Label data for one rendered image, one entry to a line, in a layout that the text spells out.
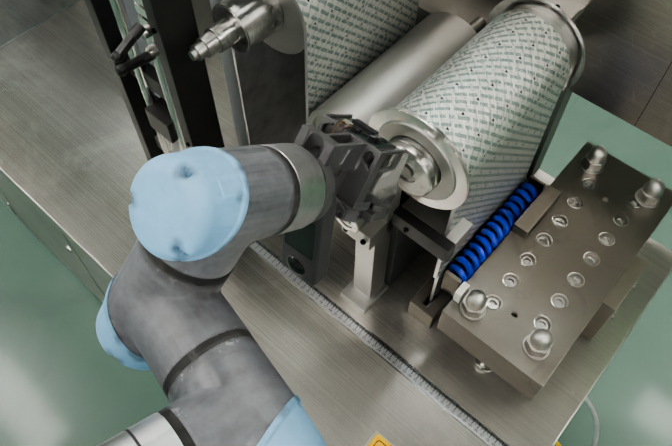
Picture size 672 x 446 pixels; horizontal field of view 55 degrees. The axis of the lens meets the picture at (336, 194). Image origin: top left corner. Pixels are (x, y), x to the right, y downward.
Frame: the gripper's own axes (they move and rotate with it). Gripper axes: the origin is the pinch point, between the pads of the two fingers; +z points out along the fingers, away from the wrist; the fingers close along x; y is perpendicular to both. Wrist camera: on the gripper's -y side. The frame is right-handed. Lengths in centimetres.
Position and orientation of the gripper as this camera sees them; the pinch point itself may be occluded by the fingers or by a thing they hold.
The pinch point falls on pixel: (383, 183)
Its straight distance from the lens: 74.4
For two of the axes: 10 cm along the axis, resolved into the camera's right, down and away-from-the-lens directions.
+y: 4.3, -8.3, -3.6
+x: -7.5, -5.5, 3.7
